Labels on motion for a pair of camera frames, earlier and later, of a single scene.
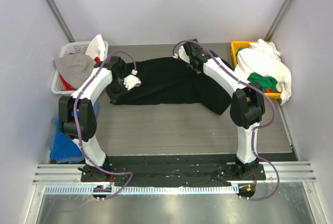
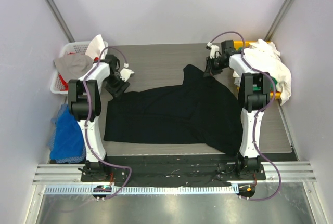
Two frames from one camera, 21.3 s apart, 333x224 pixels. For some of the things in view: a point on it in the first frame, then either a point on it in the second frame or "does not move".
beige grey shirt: x=75 y=68 does not move
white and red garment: x=97 y=50 does not move
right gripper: x=197 y=67 → x=209 y=66
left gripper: x=114 y=95 does not move
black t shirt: x=169 y=80 → x=199 y=110
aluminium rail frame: x=70 y=173 does not move
